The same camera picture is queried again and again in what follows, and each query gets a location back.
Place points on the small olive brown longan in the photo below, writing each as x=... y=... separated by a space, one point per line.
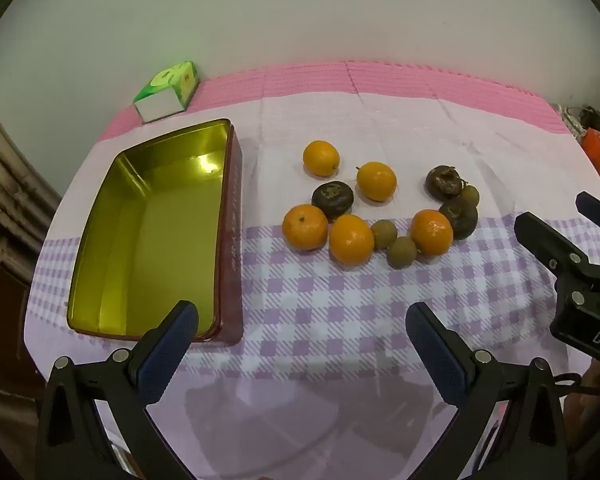
x=384 y=234
x=471 y=196
x=402 y=252

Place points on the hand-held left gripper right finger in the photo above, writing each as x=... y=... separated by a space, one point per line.
x=437 y=355

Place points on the shiny crumpled wrapper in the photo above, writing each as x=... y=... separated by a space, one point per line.
x=577 y=120

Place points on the green tissue box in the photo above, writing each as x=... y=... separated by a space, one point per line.
x=172 y=85

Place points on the orange mandarin with stem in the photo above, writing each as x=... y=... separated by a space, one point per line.
x=376 y=181

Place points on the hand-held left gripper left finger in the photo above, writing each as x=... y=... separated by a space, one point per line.
x=170 y=345

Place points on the dark brown water chestnut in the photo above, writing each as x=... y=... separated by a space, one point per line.
x=445 y=182
x=333 y=200
x=461 y=220

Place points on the dark red gold tin box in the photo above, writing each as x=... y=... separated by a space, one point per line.
x=145 y=240

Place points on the pink purple checkered tablecloth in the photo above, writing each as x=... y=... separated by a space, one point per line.
x=330 y=310

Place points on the beige patterned curtain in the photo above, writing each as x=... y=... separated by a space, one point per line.
x=5 y=170

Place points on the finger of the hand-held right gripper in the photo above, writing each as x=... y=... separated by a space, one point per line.
x=594 y=206
x=542 y=240

